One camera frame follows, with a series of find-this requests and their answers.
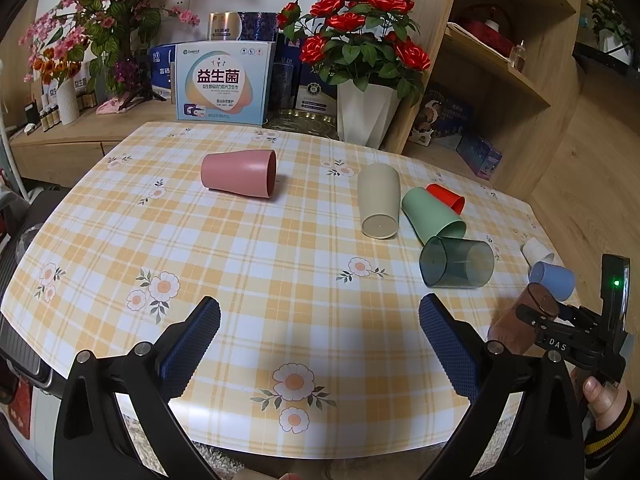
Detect dark blue moon box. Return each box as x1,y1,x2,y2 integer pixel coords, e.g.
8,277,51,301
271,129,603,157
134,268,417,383
409,84,474,149

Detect white ribbed vase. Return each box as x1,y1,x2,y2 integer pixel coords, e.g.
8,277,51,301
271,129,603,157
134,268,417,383
55,76,81,125

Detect wooden sideboard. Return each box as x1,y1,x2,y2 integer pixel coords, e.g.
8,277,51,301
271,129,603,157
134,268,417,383
9,96,177,187

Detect red cup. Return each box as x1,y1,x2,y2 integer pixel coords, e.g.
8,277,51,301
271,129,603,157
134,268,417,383
426,183,466,215

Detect row of small bottles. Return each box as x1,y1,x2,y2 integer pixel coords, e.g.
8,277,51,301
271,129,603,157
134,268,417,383
37,104,62,132

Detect person's right forearm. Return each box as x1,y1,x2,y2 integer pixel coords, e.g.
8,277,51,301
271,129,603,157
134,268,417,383
584,400,640,480

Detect small glass bottle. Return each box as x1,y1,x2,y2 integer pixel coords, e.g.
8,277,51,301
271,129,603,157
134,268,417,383
509,39,529,74

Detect dark blue patterned box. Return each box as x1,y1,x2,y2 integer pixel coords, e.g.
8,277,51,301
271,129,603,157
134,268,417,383
237,11,279,44

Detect dark blue emblem box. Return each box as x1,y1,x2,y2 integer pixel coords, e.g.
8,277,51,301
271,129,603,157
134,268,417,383
294,66,341,114

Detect white cup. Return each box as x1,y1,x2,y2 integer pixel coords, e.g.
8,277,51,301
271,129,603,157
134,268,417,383
521,237,556,265

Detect blue gift box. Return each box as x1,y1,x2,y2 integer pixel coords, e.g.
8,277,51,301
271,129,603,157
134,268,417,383
454,134,504,179

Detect light blue printed box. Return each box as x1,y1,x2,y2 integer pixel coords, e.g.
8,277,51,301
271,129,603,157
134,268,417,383
174,40,276,127

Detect person's right hand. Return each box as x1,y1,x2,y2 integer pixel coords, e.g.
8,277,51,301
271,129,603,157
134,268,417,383
570,367,632,433

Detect brown cup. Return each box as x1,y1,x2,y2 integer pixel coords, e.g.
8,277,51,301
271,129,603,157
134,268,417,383
487,282,560,356

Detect transparent dark teal cup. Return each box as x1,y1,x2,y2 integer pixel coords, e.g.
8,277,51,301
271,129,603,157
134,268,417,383
419,236,495,289

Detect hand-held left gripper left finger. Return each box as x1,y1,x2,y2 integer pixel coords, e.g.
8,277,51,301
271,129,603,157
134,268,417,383
52,296,222,480

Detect pink blossom plant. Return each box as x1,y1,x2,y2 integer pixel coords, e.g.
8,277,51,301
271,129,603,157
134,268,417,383
19,0,202,97

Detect green cup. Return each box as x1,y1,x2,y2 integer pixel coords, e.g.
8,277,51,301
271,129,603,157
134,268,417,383
401,187,467,246

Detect yellow plaid floral tablecloth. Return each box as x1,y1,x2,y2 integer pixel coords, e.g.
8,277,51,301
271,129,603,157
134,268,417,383
0,121,582,460

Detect light blue cup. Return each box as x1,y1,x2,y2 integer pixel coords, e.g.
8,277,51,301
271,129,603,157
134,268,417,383
529,261,576,303

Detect red rose bouquet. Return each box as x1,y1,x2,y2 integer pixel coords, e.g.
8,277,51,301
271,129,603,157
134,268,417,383
276,0,432,106

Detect orange artificial flowers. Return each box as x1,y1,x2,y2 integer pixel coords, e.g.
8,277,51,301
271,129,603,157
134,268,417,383
31,49,82,87

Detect pink cup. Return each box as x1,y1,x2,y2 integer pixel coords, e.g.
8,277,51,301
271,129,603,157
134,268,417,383
200,149,277,198

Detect purple artificial flowers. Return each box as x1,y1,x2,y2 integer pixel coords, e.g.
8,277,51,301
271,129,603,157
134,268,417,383
112,59,147,97

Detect wooden shelf unit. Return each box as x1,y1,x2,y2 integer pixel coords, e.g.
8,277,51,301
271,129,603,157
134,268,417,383
384,0,583,201

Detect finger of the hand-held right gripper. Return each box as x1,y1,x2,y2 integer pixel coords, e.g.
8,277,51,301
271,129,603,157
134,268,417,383
516,304,572,325

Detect grey rug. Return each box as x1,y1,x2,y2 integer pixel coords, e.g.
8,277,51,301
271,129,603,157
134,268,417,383
117,402,241,480

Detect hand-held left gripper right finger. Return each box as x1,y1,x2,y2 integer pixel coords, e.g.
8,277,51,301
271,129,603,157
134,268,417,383
419,293,588,480

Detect white faceted flower pot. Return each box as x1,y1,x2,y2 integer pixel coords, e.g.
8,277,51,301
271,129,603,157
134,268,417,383
336,81,402,150

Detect gold metal tray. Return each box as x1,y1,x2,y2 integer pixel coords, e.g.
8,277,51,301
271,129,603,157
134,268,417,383
262,108,339,137

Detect pale flowers in white vase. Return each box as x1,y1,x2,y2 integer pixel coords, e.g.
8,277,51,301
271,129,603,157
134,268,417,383
586,0,635,67

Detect black ribbed object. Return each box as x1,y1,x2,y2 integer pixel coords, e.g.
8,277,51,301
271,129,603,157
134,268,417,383
0,317,55,395

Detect gold box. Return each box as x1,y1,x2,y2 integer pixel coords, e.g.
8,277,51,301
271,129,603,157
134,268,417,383
207,11,241,42

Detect beige cup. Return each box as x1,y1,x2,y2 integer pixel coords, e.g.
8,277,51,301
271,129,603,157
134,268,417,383
357,165,400,239

